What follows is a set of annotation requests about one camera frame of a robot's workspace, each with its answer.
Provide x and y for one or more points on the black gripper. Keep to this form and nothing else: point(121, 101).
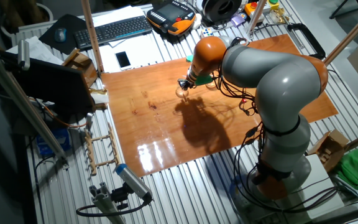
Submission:
point(189, 84)

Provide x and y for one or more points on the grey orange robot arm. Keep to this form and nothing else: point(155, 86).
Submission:
point(278, 84)

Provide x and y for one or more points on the clear glass beaker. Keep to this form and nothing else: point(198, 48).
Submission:
point(181, 94)
point(211, 85)

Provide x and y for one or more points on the white paper sheet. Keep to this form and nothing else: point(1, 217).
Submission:
point(39, 51)
point(117, 14)
point(148, 53)

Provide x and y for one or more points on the wooden board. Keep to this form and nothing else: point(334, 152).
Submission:
point(154, 130)

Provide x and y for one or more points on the Rubik's cube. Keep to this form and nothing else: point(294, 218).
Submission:
point(206, 32)

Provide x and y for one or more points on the white smartphone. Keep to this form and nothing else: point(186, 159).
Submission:
point(123, 59)

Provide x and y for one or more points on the white rounded toy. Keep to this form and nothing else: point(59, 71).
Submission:
point(197, 20)

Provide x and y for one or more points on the orange black teach pendant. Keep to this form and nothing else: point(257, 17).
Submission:
point(169, 17)

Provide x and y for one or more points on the white and gold packet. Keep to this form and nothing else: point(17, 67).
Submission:
point(99, 97)

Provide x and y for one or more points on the black filament spool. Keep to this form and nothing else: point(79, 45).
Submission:
point(221, 9)

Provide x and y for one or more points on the small purple device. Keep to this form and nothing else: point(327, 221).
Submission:
point(238, 19)

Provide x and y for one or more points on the black keyboard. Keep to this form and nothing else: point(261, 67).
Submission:
point(113, 31)

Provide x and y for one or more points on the small grey metal clamp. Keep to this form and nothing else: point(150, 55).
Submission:
point(89, 121)

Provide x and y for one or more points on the orange emergency stop box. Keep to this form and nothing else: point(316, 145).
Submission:
point(249, 9)

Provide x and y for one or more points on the wooden box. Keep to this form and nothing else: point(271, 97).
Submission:
point(81, 67)

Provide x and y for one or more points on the wooden rack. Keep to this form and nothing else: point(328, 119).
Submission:
point(90, 152)

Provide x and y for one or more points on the brass metal fitting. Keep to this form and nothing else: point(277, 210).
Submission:
point(278, 15)

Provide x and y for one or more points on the yellow box green button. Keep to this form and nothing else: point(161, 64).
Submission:
point(273, 5)

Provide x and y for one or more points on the black mouse pad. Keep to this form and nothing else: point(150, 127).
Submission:
point(70, 25)

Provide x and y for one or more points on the black flat panel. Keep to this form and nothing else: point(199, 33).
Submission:
point(51, 87)

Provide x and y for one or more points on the blue computer mouse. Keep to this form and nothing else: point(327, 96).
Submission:
point(60, 35)

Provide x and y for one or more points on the blue box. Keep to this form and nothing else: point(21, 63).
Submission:
point(54, 140)

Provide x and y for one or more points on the cardboard box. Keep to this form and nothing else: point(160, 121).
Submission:
point(332, 149)

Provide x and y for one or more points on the black office chair base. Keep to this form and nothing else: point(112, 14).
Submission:
point(340, 9)

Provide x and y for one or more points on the silver camera blue end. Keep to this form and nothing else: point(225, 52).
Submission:
point(134, 182)

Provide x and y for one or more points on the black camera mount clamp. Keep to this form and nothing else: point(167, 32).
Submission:
point(120, 194)

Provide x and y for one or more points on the aluminium profile post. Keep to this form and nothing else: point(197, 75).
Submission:
point(104, 202)

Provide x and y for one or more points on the aluminium frame beam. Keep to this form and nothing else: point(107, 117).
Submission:
point(26, 109)

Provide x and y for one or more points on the silver camera bar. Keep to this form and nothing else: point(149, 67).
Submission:
point(23, 54)

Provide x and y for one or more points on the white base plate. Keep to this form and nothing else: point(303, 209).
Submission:
point(322, 174)

